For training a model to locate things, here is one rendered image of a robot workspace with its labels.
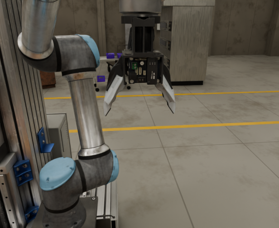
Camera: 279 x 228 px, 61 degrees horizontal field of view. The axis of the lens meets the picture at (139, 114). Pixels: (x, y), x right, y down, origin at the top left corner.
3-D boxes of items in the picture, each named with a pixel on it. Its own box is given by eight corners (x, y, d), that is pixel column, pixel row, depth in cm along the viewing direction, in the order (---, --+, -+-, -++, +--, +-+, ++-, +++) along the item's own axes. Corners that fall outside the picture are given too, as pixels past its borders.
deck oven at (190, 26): (151, 73, 788) (152, 2, 707) (188, 72, 800) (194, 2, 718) (160, 86, 636) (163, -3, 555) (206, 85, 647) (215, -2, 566)
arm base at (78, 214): (49, 205, 92) (45, 184, 88) (88, 202, 93) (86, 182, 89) (37, 239, 78) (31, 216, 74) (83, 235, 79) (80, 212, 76)
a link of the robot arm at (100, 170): (75, 187, 88) (45, 40, 82) (111, 175, 96) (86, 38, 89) (85, 198, 78) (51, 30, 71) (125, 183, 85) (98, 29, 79)
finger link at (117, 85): (91, 116, 45) (118, 78, 43) (93, 106, 51) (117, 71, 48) (104, 125, 46) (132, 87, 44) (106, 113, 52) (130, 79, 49)
